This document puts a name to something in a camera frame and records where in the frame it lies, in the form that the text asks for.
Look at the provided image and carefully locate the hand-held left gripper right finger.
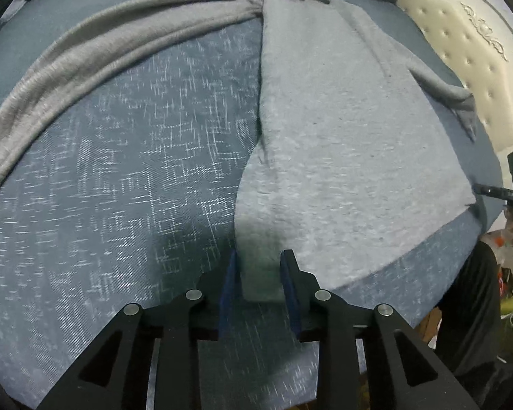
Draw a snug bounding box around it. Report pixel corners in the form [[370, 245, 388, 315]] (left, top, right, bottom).
[[279, 248, 480, 410]]

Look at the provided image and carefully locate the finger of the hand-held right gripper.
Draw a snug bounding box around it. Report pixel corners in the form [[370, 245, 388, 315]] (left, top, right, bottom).
[[473, 183, 513, 202]]

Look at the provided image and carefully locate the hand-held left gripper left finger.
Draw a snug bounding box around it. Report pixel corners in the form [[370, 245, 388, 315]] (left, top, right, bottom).
[[36, 250, 244, 410]]

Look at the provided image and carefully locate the grey sweater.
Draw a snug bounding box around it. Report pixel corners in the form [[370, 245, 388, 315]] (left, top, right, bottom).
[[0, 0, 479, 304]]

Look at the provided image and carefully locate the person's right forearm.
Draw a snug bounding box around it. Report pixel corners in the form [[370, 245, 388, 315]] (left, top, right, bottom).
[[436, 239, 513, 410]]

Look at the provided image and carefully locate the cream tufted headboard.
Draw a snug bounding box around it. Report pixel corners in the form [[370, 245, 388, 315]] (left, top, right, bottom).
[[389, 0, 513, 165]]

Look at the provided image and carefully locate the blue bed sheet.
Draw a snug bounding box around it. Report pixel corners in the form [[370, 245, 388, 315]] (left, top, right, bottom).
[[0, 0, 505, 410]]

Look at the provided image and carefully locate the wooden bed frame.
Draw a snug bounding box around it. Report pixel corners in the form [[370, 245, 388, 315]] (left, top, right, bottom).
[[412, 307, 444, 349]]

